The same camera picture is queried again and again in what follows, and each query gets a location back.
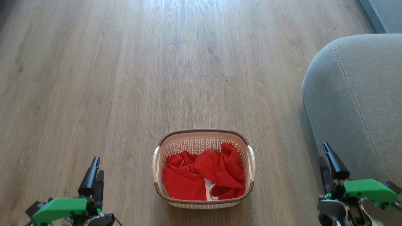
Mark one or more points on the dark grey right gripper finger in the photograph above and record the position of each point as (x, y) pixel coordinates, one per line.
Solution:
(336, 166)
(326, 175)

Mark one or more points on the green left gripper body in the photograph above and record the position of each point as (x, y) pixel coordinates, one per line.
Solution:
(61, 208)

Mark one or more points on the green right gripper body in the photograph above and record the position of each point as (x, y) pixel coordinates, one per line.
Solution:
(369, 190)

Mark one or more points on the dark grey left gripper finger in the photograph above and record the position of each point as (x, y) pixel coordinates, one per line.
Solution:
(89, 179)
(99, 188)

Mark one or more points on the red and white garment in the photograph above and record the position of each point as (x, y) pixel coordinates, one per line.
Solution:
(191, 179)

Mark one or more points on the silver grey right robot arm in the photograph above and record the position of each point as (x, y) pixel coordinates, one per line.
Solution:
(333, 210)

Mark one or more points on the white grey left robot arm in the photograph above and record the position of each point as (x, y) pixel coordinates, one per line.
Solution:
(102, 220)

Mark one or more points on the grey fabric sofa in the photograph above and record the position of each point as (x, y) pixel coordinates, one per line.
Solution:
(358, 103)

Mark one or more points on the beige plastic laundry basket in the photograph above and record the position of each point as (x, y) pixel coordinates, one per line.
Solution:
(201, 142)

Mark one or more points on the blue-grey furniture panel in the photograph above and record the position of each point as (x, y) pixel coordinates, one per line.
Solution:
(386, 14)

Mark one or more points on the dark right wrist camera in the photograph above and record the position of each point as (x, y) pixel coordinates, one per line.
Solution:
(392, 187)

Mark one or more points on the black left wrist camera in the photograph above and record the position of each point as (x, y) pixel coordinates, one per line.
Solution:
(34, 208)

